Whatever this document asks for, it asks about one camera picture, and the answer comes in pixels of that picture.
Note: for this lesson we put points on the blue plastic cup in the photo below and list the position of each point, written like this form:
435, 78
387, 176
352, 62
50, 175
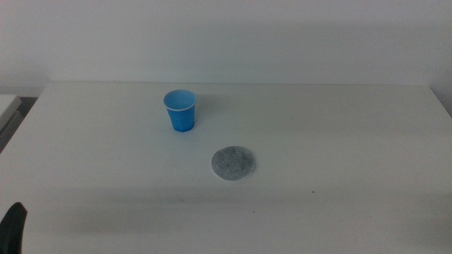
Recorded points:
181, 113

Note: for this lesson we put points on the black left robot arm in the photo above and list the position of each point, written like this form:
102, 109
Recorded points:
12, 229

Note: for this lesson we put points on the round grey cup mat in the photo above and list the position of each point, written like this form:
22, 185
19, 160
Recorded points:
233, 163

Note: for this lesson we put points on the grey side table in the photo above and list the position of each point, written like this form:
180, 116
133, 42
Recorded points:
7, 111

